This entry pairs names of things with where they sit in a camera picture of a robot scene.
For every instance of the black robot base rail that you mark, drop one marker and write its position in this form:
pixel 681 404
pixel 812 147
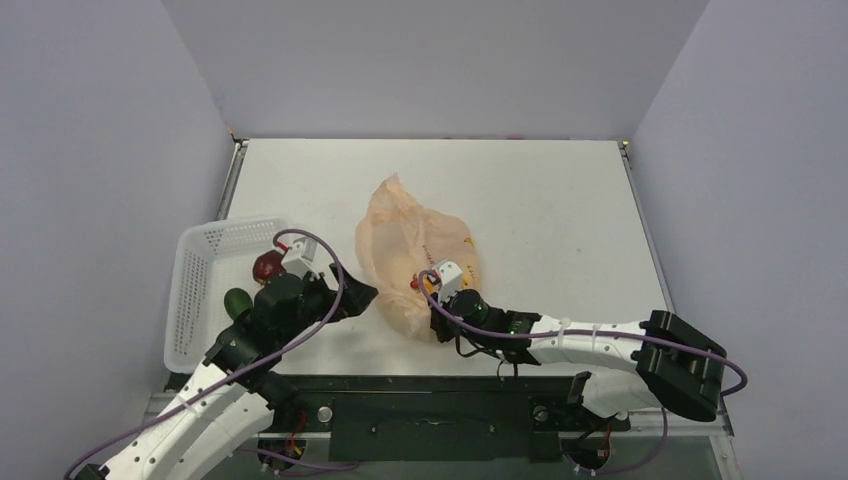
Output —
pixel 433 418

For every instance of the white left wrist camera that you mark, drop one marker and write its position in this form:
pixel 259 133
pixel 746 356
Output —
pixel 298 258

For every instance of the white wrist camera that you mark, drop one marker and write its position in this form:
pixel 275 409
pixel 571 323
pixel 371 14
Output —
pixel 298 258
pixel 450 279

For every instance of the green fake avocado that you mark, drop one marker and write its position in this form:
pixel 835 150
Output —
pixel 237 302

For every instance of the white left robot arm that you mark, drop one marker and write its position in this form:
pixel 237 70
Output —
pixel 234 392

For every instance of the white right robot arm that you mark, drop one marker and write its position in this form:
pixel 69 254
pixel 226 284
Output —
pixel 659 362

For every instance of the red fake grape bunch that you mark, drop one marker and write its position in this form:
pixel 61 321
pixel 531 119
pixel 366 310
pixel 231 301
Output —
pixel 267 265

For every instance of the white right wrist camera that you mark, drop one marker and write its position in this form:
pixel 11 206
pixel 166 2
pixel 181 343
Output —
pixel 450 279

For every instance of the white perforated plastic basket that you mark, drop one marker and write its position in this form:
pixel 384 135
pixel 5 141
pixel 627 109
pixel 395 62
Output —
pixel 211 259

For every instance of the translucent orange plastic bag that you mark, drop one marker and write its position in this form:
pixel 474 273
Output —
pixel 396 240

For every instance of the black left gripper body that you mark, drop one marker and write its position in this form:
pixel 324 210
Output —
pixel 317 301

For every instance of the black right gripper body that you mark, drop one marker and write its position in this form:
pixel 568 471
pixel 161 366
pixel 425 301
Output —
pixel 438 321

